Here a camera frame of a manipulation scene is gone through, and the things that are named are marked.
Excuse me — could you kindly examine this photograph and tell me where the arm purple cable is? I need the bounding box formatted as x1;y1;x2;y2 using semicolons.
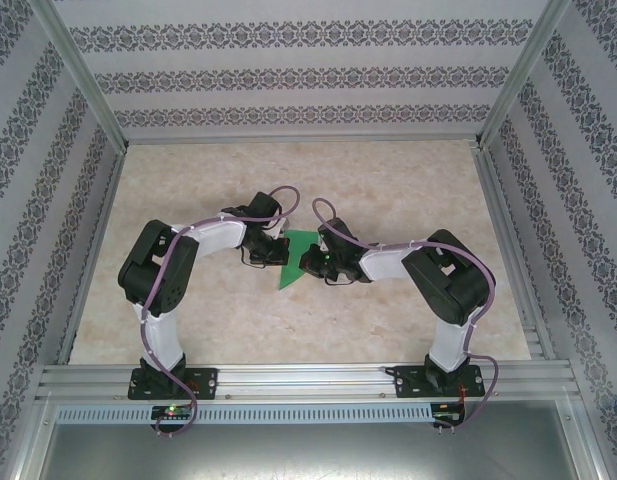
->
140;185;302;439
312;198;499;434

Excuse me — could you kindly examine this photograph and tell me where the sheet metal tray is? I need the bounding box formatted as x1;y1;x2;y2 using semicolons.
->
37;422;602;480

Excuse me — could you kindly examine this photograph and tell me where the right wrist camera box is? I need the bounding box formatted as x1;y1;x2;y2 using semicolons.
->
317;217;354;251

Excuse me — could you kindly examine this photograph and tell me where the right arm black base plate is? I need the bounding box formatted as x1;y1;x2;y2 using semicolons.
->
393;364;487;400

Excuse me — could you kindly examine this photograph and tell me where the aluminium mounting rail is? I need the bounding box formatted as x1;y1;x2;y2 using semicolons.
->
35;362;582;401

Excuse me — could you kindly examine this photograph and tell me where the slotted grey cable duct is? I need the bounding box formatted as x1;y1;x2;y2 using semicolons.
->
55;402;469;425

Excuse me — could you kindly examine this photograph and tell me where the left gripper thin black wire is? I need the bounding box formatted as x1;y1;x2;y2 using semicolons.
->
240;247;269;271

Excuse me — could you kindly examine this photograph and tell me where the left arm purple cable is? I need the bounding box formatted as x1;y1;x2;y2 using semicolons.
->
140;185;302;439

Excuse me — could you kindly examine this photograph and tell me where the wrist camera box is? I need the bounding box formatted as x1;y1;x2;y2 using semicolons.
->
247;191;282;221
317;217;354;251

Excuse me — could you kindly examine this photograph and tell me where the right gripper thin black wire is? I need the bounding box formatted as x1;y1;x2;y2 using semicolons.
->
325;272;369;289

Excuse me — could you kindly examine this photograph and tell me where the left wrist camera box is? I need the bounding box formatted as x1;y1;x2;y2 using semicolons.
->
247;191;282;221

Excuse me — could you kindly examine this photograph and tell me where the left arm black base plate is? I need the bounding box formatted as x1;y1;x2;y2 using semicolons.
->
127;367;220;401

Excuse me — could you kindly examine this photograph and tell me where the gripper thin black wire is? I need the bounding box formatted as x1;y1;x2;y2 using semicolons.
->
325;272;369;289
240;247;269;271

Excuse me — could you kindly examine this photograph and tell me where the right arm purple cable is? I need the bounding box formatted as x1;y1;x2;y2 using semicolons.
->
312;198;499;434

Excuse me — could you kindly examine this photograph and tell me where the aluminium frame post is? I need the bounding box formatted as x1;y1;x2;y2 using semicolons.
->
475;0;572;149
30;0;129;151

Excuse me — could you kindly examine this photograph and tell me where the green paper sheet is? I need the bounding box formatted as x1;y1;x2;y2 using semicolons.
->
276;228;322;291

